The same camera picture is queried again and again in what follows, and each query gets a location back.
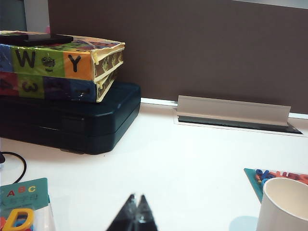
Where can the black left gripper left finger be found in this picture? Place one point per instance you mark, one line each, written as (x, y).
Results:
(126, 216)

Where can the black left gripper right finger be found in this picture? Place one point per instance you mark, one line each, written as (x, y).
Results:
(146, 219)

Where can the dark blue plastic case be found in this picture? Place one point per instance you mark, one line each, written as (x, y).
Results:
(96, 125)

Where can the yellow plastic letter D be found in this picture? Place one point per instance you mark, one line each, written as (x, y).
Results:
(26, 216)

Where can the teal ABC letter package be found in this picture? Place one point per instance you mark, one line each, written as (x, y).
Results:
(24, 195)

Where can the teal toy number package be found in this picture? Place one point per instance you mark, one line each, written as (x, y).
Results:
(252, 178)

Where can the white paper cup blue logo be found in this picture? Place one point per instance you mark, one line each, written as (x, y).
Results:
(272, 216)

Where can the colourful number puzzle box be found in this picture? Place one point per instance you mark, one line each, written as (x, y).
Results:
(31, 86)

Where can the colourful letter puzzle box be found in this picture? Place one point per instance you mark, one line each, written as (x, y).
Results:
(48, 60)

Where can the brown desk divider panel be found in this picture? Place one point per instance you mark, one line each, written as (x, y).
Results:
(192, 48)

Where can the black flat stand base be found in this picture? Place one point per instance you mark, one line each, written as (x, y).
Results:
(48, 39)

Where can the grey stand post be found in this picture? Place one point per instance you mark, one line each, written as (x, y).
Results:
(36, 16)

